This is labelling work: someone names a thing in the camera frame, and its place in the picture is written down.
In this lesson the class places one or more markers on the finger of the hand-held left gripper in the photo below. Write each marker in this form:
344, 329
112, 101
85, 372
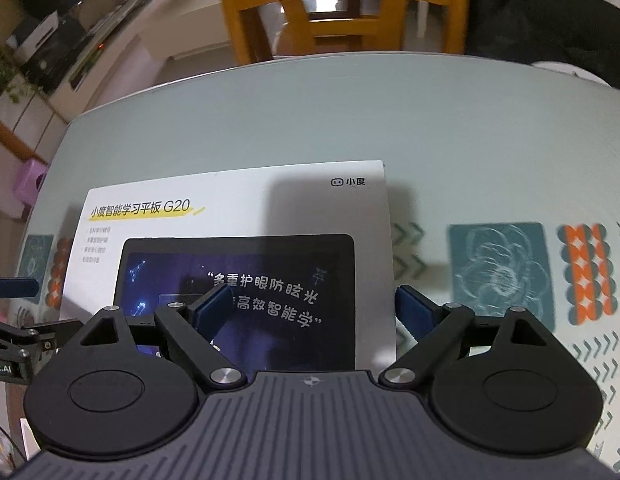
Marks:
12, 286
25, 334

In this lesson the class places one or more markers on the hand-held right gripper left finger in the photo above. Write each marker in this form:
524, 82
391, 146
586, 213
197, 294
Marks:
214, 308

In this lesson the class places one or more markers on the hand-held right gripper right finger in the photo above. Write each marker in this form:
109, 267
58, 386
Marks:
414, 311

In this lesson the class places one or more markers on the grey patterned desktop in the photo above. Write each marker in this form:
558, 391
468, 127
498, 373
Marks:
340, 120

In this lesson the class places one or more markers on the purple plastic stool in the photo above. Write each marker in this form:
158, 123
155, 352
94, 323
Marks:
29, 182

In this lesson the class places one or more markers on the white tablet box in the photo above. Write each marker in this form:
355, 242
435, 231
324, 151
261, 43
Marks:
240, 195

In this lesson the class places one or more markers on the green houseplant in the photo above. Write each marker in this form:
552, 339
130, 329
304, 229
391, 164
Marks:
5, 72

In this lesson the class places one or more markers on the black electronic device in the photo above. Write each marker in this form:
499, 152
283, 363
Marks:
55, 60

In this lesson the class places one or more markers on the white tv cabinet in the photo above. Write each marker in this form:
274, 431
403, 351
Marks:
125, 45

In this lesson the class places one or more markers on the white round dish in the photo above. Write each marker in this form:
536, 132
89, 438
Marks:
564, 69

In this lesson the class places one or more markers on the wooden chair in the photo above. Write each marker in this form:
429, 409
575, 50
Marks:
340, 35

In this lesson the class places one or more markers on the dark cloth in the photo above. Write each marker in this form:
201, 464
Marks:
549, 15

